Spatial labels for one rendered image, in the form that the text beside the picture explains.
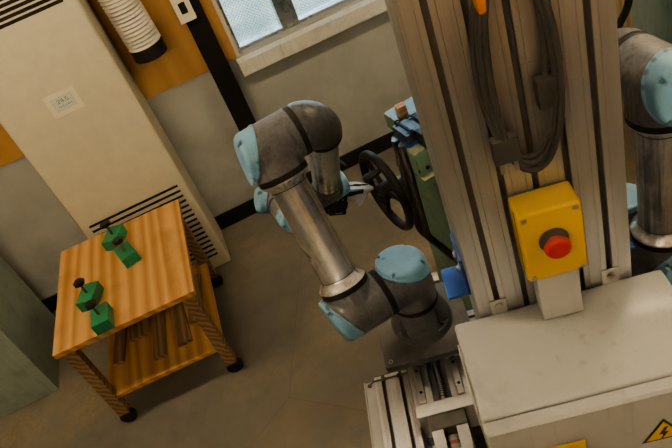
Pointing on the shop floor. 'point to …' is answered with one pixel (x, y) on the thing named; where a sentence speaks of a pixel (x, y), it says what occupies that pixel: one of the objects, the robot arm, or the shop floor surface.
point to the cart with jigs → (139, 304)
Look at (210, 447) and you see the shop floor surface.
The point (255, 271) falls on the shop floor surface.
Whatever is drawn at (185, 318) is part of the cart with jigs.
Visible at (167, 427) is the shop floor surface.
